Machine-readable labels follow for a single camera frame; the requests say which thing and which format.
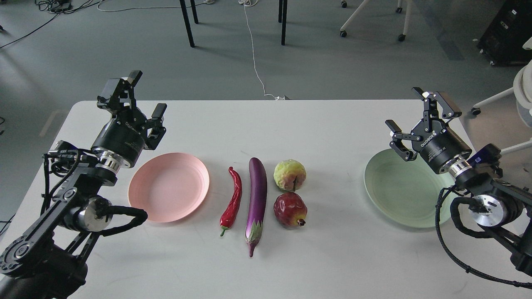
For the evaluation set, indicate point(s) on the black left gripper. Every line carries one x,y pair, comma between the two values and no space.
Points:
129,131

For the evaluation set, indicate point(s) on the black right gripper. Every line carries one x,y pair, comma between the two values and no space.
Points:
431,138

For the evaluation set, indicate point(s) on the red chili pepper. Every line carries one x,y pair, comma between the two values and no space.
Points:
229,216

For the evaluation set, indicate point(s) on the purple eggplant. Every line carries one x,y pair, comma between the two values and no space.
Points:
257,205

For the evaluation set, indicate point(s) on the yellow green apple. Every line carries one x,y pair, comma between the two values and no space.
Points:
289,175

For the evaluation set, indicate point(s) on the red pomegranate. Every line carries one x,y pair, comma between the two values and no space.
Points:
290,210

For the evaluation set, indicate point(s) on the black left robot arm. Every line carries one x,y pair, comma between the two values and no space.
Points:
49,260

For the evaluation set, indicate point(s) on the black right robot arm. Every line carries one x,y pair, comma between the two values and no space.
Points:
484,202

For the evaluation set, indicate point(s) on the green plate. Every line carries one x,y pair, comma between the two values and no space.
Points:
405,192

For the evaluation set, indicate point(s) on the pink plate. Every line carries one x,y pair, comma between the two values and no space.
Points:
169,187

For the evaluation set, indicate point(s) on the white chair base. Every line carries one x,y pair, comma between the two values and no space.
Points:
364,17

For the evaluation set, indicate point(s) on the black table leg left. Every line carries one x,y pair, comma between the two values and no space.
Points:
186,18

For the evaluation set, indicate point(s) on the black table leg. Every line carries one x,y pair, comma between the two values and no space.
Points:
186,18
282,19

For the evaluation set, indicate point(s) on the white office chair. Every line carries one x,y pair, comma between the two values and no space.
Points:
521,89

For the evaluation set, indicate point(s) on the black equipment cabinet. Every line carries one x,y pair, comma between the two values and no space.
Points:
503,40

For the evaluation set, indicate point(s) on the black table leg right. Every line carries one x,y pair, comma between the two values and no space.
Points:
282,19

